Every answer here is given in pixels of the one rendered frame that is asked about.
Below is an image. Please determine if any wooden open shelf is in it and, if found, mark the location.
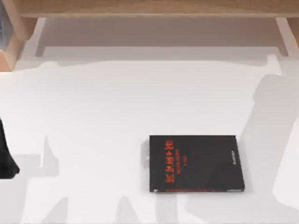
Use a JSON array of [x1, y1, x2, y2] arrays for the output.
[[0, 0, 299, 72]]

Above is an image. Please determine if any black book with red lettering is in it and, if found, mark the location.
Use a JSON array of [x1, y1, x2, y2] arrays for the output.
[[149, 134, 246, 194]]

